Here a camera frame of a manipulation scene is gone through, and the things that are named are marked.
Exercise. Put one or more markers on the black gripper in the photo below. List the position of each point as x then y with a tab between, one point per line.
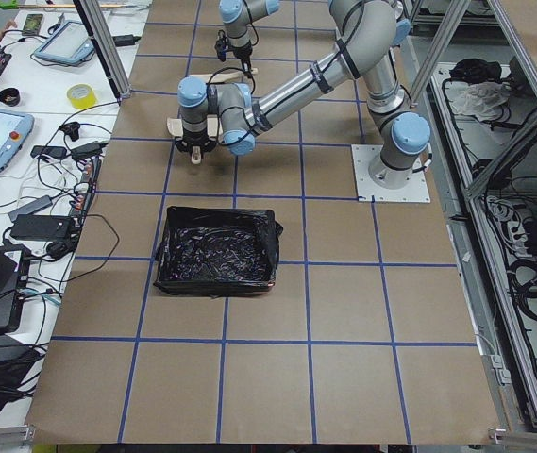
193	142
243	53

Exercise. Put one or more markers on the beige plastic dustpan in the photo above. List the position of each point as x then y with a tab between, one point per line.
228	102

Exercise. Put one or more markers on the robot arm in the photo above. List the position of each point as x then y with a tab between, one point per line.
367	31
237	16

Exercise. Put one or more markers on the black lined trash bin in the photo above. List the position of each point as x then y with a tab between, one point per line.
218	252

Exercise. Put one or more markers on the person hand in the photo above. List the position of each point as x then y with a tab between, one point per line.
9	25

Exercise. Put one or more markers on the yellow tape roll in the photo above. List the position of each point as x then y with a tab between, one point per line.
81	96

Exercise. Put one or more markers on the power strip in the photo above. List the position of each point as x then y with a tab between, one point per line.
86	189

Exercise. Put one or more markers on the blue teach pendant far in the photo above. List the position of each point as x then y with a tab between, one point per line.
69	45

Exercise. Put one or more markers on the black power adapter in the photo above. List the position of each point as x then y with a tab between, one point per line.
32	227

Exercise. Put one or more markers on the smartphone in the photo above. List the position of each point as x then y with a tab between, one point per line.
32	25

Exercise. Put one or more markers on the white crumpled cloth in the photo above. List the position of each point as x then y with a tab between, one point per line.
483	101

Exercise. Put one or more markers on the aluminium frame post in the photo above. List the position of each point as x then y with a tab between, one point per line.
91	16

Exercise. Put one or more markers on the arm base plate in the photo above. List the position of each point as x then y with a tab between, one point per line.
375	182

